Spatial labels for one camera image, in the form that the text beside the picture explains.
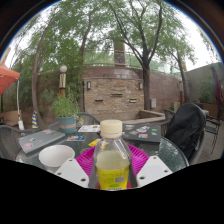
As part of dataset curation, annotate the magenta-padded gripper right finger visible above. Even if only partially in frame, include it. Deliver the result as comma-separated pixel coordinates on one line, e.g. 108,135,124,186
128,143,174,189

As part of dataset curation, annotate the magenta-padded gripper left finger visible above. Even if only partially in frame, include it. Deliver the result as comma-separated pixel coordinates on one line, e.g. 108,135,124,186
54,145,100,190

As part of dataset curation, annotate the clear bottle with yellow label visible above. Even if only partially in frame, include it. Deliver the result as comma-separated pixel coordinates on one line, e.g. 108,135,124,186
93,119,133,192

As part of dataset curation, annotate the white ceramic mug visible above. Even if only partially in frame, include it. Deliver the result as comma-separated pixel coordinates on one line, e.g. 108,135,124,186
38,144,76,174

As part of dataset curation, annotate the blue printed card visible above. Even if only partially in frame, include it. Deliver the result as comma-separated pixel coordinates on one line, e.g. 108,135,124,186
65,134,87,143

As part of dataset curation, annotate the yellow printed card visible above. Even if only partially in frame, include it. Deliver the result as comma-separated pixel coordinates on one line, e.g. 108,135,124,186
88,138,101,148

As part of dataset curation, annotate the white printed booklet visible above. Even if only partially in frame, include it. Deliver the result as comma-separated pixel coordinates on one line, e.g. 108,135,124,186
77,124,101,134

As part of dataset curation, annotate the grey laptop with stickers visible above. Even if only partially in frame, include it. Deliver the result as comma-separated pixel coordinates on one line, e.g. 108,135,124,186
17,129,66,155

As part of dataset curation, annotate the black backpack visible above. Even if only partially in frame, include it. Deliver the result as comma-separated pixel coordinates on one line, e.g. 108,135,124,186
165,103,207,161

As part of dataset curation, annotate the yellow and blue striped cone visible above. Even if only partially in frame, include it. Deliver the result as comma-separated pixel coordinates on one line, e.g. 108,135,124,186
31,110,39,130

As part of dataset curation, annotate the green plant in teal pot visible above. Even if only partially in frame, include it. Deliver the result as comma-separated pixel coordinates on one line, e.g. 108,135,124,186
49,93,81,134

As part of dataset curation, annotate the black metal patio chair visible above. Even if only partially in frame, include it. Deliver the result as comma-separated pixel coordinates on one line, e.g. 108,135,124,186
204,114,224,146

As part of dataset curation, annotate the wooden bench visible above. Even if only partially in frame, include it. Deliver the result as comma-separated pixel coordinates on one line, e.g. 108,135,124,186
0,109,21,127

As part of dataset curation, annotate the closed maroon patio umbrella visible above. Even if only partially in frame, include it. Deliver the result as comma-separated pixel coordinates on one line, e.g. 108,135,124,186
211,64,224,108

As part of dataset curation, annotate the orange patio umbrella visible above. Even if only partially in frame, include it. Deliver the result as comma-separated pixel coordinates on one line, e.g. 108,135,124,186
0,63,25,131

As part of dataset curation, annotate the wooden globe lamp post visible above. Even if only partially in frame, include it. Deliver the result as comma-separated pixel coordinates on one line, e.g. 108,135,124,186
178,78,185,106
58,65,68,98

